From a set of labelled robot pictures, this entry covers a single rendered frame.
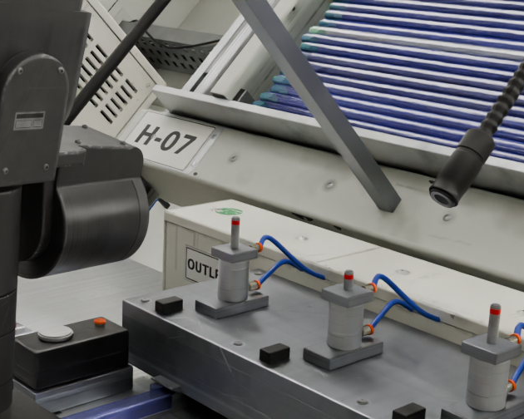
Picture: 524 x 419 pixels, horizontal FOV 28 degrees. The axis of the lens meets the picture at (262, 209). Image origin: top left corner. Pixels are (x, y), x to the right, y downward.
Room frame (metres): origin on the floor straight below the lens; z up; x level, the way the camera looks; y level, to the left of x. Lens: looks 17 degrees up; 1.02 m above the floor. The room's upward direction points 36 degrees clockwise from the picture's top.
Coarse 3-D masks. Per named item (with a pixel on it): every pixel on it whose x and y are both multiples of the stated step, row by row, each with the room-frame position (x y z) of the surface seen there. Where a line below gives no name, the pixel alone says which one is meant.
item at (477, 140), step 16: (464, 144) 0.52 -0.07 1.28; (480, 144) 0.51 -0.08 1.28; (448, 160) 0.52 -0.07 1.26; (464, 160) 0.51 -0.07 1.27; (480, 160) 0.51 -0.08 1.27; (448, 176) 0.51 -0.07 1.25; (464, 176) 0.51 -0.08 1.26; (432, 192) 0.52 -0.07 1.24; (448, 192) 0.51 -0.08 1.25; (464, 192) 0.52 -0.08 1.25
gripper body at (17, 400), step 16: (16, 288) 0.48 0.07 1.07; (0, 304) 0.47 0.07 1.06; (16, 304) 0.49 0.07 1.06; (0, 320) 0.47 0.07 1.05; (0, 336) 0.48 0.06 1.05; (0, 352) 0.48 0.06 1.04; (0, 368) 0.49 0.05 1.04; (0, 384) 0.49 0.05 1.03; (0, 400) 0.49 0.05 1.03; (16, 400) 0.51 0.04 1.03; (0, 416) 0.49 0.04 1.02; (16, 416) 0.49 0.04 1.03; (32, 416) 0.50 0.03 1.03; (48, 416) 0.50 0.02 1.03
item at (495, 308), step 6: (492, 306) 0.54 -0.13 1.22; (498, 306) 0.54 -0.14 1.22; (492, 312) 0.54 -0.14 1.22; (498, 312) 0.54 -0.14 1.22; (492, 318) 0.54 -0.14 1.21; (498, 318) 0.54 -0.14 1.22; (492, 324) 0.54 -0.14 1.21; (498, 324) 0.54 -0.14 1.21; (492, 330) 0.55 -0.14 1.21; (498, 330) 0.55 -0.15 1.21; (492, 336) 0.55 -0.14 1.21; (492, 342) 0.55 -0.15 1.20
